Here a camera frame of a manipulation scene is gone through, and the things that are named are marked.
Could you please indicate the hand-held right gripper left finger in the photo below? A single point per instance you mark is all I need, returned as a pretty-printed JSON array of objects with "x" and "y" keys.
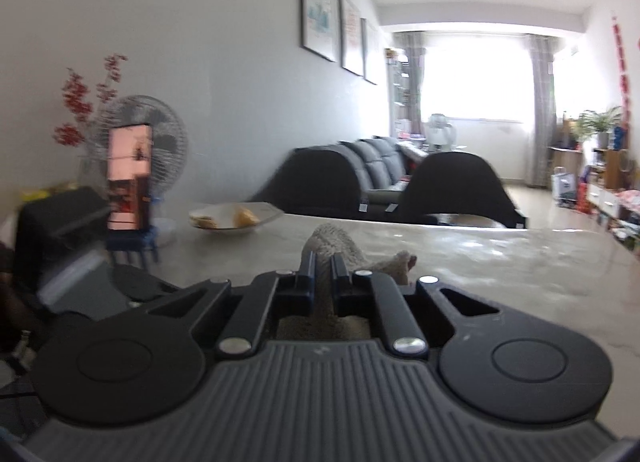
[{"x": 307, "y": 287}]

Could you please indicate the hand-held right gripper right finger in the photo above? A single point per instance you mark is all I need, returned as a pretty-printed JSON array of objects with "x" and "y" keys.
[{"x": 340, "y": 287}]

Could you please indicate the beige knitted cloth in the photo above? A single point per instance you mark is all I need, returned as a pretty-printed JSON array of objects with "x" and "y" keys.
[{"x": 340, "y": 247}]

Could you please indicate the yellow glass jar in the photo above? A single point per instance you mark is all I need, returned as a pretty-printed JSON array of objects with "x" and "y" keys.
[{"x": 55, "y": 190}]

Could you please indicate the blue mini chair phone stand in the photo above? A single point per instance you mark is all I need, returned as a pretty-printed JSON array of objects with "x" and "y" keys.
[{"x": 132, "y": 242}]

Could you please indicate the white dish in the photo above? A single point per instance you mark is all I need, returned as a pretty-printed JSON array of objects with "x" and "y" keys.
[{"x": 270, "y": 214}]

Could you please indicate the smartphone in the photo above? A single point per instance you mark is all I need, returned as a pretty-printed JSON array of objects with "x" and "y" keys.
[{"x": 130, "y": 177}]

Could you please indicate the dark dining chair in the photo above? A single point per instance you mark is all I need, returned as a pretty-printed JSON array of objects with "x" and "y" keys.
[
  {"x": 460, "y": 187},
  {"x": 315, "y": 182}
]

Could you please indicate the brownish yellow fruit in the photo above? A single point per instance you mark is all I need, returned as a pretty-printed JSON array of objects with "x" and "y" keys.
[{"x": 203, "y": 222}]

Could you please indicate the grey sofa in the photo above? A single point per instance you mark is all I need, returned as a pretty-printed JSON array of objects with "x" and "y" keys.
[{"x": 380, "y": 167}]

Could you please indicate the red berry branches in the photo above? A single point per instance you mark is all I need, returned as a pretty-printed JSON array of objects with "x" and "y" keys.
[{"x": 80, "y": 97}]

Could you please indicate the white desk fan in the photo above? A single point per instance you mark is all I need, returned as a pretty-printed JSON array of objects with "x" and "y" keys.
[{"x": 167, "y": 142}]

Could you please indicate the white office chair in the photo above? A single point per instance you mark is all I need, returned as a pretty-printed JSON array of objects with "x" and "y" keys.
[{"x": 441, "y": 132}]

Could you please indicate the white shelf unit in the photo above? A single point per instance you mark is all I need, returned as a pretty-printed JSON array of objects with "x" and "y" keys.
[{"x": 400, "y": 92}]

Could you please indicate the grey curtain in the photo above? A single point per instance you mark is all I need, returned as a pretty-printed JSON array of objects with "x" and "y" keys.
[
  {"x": 542, "y": 107},
  {"x": 415, "y": 72}
]

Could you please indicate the framed picture pale print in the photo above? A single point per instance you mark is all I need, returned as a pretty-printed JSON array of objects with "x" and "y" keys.
[{"x": 370, "y": 52}]

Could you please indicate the white paper shopping bag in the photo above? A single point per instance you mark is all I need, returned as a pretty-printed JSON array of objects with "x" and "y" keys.
[{"x": 565, "y": 184}]

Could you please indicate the framed picture red print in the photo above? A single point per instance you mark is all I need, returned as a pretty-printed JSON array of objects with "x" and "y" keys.
[{"x": 351, "y": 34}]

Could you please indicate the red bag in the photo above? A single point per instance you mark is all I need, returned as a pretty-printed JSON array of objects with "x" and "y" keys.
[{"x": 583, "y": 197}]

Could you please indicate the wooden desk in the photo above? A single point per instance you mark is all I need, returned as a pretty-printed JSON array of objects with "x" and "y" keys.
[{"x": 565, "y": 152}]

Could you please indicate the white drawer cabinet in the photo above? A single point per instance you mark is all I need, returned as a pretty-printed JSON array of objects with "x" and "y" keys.
[{"x": 602, "y": 199}]

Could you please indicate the framed picture blue print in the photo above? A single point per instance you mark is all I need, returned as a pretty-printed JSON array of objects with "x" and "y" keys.
[{"x": 320, "y": 7}]

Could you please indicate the wooden cabinet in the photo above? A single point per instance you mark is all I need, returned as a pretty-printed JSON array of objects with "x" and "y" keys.
[{"x": 615, "y": 169}]

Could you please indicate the pink blanket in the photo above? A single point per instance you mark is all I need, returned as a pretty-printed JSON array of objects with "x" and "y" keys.
[{"x": 627, "y": 202}]

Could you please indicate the potted green plant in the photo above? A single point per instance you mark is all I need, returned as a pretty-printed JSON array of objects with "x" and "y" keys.
[{"x": 600, "y": 124}]

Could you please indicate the blue toy figure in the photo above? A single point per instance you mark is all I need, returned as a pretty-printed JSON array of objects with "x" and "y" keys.
[{"x": 620, "y": 138}]

